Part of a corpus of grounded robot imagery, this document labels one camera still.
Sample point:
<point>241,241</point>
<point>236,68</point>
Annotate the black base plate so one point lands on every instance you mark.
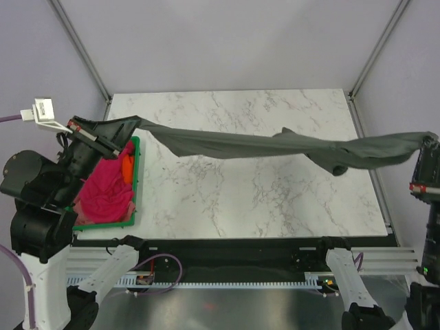
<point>234,260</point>

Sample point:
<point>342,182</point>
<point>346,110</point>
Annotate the dark grey t shirt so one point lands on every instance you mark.
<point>336,157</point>

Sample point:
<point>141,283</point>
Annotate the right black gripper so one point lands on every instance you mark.
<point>427,178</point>

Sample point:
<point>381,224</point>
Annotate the white slotted cable duct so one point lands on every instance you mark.
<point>132,281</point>

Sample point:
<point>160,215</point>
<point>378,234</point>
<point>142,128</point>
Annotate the pink t shirt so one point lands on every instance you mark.
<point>103,196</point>

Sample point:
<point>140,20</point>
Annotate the right aluminium frame post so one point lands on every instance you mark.
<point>378,47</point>

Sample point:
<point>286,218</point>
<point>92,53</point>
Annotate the left aluminium frame post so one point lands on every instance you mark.
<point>79,46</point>

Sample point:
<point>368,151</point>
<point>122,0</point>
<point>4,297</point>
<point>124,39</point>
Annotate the green plastic bin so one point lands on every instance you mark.
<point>135,192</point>

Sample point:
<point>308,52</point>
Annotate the orange t shirt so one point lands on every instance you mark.
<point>127,168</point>

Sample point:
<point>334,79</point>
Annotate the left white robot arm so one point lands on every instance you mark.
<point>41,229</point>

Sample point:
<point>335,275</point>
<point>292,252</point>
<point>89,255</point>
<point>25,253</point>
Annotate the aluminium frame post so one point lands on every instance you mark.
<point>79,46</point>
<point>378,47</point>

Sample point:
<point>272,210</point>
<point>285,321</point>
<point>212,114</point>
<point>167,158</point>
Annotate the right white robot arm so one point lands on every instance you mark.
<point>422,305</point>

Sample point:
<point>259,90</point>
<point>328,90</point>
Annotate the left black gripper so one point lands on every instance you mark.
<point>110,135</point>

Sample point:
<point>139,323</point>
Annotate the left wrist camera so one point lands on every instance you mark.
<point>42,114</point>

